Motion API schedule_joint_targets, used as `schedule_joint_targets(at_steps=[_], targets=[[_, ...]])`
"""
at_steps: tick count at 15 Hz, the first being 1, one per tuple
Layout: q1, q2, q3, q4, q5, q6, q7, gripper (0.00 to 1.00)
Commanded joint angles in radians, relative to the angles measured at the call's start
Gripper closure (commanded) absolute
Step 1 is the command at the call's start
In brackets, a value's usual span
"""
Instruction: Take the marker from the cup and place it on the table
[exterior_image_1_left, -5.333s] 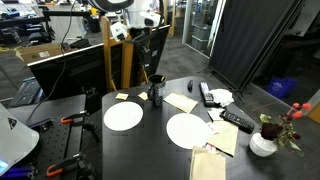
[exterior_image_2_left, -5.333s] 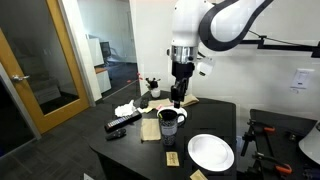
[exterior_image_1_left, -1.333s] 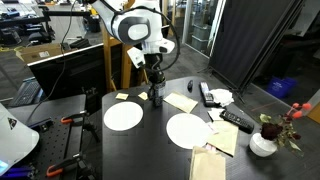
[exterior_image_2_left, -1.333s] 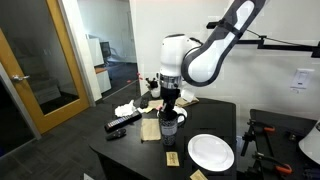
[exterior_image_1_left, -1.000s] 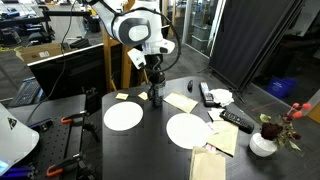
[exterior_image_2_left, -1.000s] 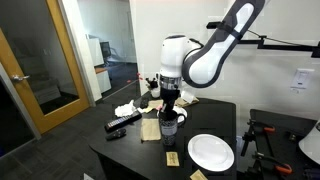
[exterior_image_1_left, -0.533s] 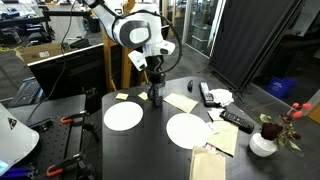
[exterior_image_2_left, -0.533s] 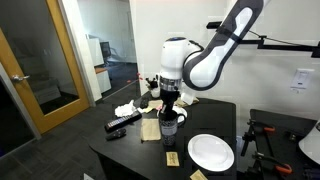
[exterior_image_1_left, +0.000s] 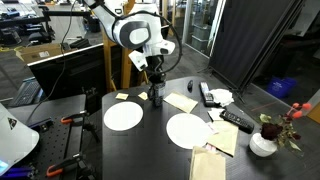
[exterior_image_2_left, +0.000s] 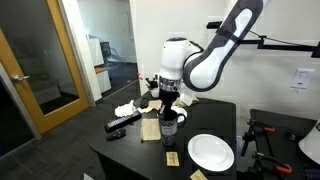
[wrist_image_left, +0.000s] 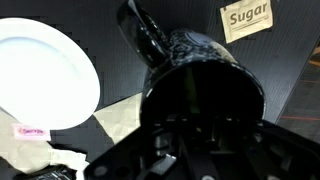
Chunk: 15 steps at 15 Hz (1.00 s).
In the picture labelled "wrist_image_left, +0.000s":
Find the black speckled mug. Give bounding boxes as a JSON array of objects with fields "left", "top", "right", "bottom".
[{"left": 115, "top": 0, "right": 267, "bottom": 141}]

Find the brown sugar packet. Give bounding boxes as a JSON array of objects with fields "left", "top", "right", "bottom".
[{"left": 219, "top": 0, "right": 274, "bottom": 44}]

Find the white round plate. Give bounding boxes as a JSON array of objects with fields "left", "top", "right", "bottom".
[{"left": 0, "top": 17, "right": 102, "bottom": 132}]

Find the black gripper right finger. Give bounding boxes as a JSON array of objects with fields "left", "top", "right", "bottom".
[{"left": 205, "top": 113, "right": 242, "bottom": 143}]

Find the pink sweetener packet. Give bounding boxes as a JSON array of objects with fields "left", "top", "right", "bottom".
[{"left": 12, "top": 123, "right": 52, "bottom": 142}]

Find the flat brown paper napkin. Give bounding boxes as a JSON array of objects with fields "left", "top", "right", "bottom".
[{"left": 92, "top": 92, "right": 144, "bottom": 145}]

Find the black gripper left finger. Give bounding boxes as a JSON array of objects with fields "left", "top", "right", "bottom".
[{"left": 162, "top": 113, "right": 195, "bottom": 143}]

